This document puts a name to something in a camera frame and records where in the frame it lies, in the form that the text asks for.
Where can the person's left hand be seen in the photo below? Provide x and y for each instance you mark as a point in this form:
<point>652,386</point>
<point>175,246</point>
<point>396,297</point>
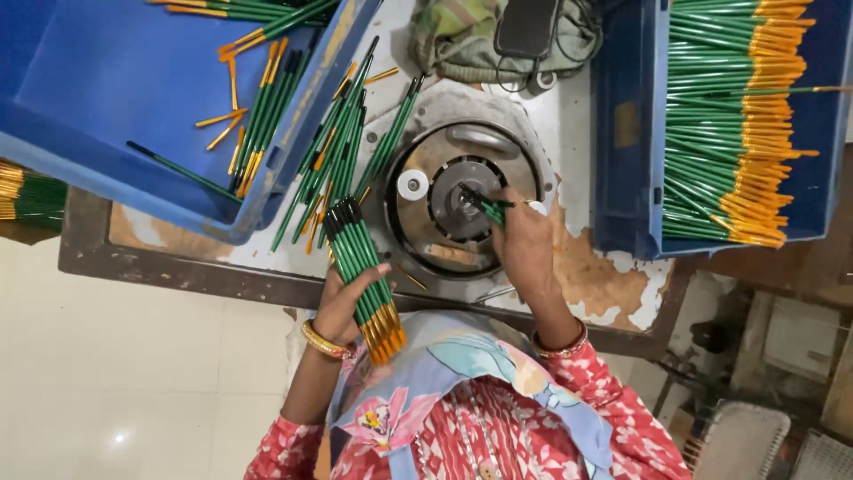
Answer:
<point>336,306</point>

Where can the person's right hand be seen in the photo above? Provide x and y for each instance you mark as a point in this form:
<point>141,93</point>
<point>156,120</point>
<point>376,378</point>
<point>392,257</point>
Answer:
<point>526,250</point>

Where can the person's right fingers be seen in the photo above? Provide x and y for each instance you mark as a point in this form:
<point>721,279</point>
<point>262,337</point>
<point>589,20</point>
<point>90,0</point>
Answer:
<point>516,213</point>

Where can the single green pen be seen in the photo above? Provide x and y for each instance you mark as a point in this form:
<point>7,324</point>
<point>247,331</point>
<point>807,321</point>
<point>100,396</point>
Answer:
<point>485,203</point>

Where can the bundle of green pens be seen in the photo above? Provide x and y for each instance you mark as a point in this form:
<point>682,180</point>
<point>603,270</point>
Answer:
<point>360,266</point>

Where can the round metal press machine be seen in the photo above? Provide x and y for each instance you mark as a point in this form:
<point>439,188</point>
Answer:
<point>433,220</point>

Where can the white plastic roller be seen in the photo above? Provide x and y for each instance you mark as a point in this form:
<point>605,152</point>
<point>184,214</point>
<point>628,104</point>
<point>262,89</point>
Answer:
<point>413,185</point>

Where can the deep blue plastic crate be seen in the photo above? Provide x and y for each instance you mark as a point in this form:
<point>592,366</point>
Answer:
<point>626,133</point>

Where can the red and gold bangle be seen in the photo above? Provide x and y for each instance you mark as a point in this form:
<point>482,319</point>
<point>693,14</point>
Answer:
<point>563,348</point>

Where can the black phone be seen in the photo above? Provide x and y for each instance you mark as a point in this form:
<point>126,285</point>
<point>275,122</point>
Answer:
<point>526,26</point>

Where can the green checked cloth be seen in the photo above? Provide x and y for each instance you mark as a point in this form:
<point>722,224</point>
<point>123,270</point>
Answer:
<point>446,40</point>

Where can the scattered green pens heap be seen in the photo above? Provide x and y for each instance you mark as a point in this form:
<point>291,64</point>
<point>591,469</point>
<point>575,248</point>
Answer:
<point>336,146</point>

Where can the blue floral scarf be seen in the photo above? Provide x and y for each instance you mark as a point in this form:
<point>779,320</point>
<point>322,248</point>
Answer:
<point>426,393</point>

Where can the red floral dress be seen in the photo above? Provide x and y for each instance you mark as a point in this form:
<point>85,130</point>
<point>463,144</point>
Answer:
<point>506,426</point>

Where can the neat pile of capped pens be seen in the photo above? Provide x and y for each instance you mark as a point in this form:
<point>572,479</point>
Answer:
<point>713,120</point>

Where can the loose green pens in crate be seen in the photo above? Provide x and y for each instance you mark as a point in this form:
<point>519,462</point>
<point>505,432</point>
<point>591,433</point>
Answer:
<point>270,110</point>

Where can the white plastic basket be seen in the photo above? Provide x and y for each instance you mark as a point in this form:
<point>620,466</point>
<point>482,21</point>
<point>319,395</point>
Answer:
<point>743,443</point>
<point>825,458</point>

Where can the green pen with black tip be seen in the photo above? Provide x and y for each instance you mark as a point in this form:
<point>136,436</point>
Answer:
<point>180,170</point>

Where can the wide blue plastic crate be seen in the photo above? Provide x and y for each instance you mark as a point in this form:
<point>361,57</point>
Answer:
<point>100,86</point>

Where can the gold-tipped pen bundle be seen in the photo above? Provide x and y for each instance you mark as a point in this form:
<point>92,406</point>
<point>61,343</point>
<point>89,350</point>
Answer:
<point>30,198</point>

